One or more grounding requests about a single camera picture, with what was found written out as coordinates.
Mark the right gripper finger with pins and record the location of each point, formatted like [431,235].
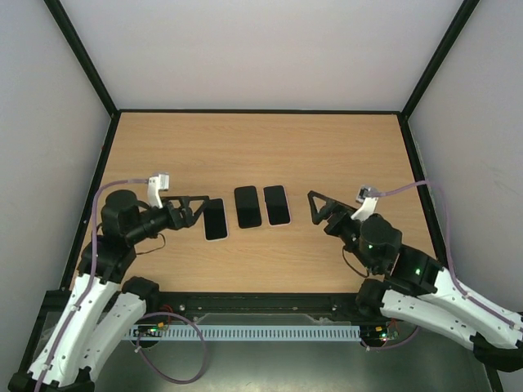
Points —
[334,205]
[319,206]

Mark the black front rail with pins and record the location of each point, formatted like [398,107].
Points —
[335,307]

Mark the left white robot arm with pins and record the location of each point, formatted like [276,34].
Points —
[103,305]

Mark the slotted cable duct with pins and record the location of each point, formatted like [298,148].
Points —
[182,332]

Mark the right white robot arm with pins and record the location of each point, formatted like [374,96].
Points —
[402,282]

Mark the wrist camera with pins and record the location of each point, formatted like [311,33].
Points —
[367,198]
[156,184]

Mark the pink phone case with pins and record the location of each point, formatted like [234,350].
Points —
[278,205]

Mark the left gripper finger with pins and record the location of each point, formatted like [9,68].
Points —
[195,210]
[186,199]

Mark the clear phone case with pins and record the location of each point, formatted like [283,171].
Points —
[215,219]

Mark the black enclosure frame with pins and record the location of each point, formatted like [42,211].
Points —
[53,299]

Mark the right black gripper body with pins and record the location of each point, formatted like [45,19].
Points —
[333,216]

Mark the black phone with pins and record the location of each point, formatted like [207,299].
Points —
[277,205]
[215,219]

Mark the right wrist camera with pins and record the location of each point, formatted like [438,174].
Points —
[367,198]

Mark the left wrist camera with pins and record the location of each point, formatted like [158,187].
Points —
[156,184]

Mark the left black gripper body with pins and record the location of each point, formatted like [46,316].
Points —
[175,222]

